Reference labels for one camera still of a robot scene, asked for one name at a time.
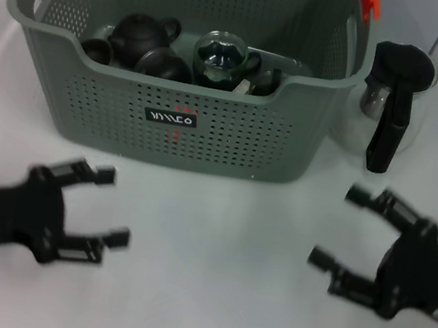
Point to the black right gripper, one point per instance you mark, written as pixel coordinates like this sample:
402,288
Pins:
423,274

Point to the grey perforated storage bin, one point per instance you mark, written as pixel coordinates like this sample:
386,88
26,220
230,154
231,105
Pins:
227,140

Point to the black clay teapot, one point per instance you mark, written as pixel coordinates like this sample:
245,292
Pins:
137,38

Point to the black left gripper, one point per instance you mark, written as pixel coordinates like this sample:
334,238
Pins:
5,212

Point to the small clear white brick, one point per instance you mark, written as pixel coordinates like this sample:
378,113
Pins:
242,88

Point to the small black clay teacup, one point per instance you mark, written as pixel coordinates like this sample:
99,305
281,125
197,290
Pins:
97,52

